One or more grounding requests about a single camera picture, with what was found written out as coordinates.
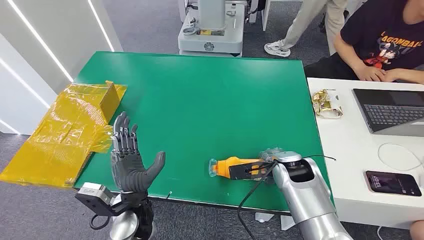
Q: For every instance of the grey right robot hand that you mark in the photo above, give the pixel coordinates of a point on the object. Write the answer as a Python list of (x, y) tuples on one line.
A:
[(240, 172)]

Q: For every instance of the white post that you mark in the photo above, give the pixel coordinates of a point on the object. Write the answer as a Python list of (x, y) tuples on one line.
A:
[(265, 15)]

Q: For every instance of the yellow taped cardboard box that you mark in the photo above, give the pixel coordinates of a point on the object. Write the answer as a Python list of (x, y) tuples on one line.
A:
[(63, 136)]

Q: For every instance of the seated person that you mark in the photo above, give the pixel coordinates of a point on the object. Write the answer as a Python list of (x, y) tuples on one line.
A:
[(381, 36)]

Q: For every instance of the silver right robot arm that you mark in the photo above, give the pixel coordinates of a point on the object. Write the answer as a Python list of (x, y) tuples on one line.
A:
[(308, 202)]

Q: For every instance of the white table foot bracket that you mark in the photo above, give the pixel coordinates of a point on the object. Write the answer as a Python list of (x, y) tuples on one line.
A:
[(286, 222)]

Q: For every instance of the orange detergent bottle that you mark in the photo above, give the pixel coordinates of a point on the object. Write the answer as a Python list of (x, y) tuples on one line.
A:
[(222, 167)]

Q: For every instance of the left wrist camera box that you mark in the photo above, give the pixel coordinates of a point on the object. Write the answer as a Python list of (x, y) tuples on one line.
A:
[(94, 195)]

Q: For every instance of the gold snack wrapper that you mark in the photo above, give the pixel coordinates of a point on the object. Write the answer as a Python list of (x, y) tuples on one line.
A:
[(325, 105)]

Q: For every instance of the black smartphone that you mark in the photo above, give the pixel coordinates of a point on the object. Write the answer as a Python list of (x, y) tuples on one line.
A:
[(392, 183)]

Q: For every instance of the walking person in light trousers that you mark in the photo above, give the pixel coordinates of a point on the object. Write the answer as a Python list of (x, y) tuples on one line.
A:
[(304, 23)]

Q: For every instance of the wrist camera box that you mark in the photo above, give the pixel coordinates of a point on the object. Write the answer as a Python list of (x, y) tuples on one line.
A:
[(94, 195), (269, 155)]

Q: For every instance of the person's knee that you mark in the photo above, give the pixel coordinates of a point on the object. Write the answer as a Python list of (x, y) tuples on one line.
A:
[(418, 231)]

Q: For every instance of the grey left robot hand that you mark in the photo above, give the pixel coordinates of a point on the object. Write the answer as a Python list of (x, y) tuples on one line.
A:
[(127, 165)]

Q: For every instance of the grey laptop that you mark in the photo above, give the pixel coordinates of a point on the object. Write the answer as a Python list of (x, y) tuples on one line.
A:
[(387, 112)]

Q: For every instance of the white robot base machine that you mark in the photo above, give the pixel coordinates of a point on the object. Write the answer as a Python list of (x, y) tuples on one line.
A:
[(212, 36)]

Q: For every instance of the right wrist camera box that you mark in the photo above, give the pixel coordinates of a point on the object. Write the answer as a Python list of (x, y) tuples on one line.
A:
[(269, 155)]

